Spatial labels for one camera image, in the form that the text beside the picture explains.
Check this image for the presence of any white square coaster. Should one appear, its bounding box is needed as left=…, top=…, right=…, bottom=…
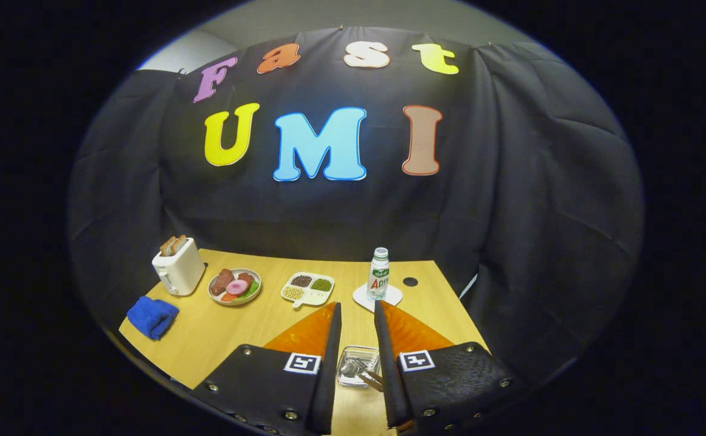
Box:
left=352, top=283, right=403, bottom=313

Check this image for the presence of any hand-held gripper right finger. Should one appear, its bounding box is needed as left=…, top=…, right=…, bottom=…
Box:
left=374, top=300, right=526, bottom=432

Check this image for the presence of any white divided bean dish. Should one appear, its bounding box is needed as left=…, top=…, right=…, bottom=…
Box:
left=280, top=272, right=335, bottom=309

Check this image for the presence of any blue folded cloth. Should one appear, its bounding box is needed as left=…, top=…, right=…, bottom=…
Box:
left=127, top=296, right=180, bottom=340

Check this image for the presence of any white toaster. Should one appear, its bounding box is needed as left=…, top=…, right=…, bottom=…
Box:
left=151, top=236, right=206, bottom=296

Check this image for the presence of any grey food plate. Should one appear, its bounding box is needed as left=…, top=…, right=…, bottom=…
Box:
left=208, top=268, right=262, bottom=306

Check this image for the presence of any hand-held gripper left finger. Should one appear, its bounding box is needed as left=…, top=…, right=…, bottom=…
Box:
left=193, top=302, right=342, bottom=435

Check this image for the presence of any metal wire basket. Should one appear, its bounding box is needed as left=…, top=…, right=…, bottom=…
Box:
left=336, top=345, right=384, bottom=389

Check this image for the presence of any white drink bottle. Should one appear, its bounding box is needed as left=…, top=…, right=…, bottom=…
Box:
left=367, top=247, right=390, bottom=302

